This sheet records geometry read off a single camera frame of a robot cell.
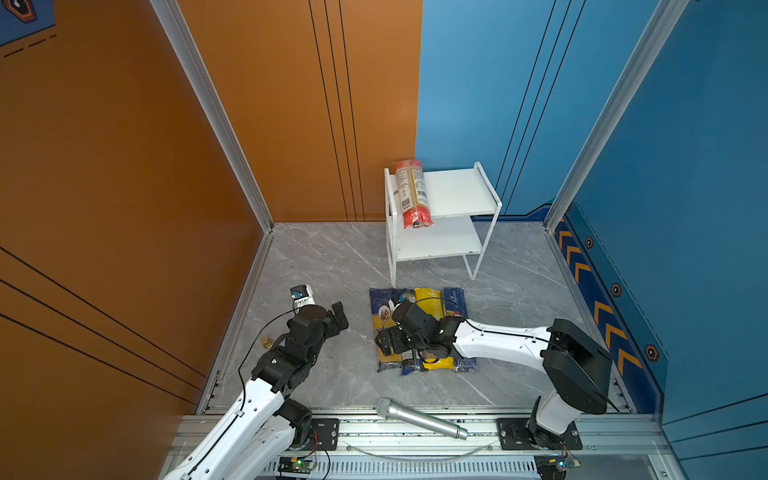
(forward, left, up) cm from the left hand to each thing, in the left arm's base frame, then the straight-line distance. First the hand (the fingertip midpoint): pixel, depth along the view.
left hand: (329, 306), depth 79 cm
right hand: (-4, -16, -10) cm, 19 cm away
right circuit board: (-33, -55, -16) cm, 66 cm away
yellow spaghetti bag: (+1, -27, +2) cm, 27 cm away
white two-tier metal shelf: (+21, -36, +17) cm, 45 cm away
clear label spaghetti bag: (-10, -22, -13) cm, 28 cm away
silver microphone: (-22, -17, -12) cm, 30 cm away
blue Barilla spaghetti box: (+8, -37, -13) cm, 40 cm away
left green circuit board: (-33, +6, -17) cm, 38 cm away
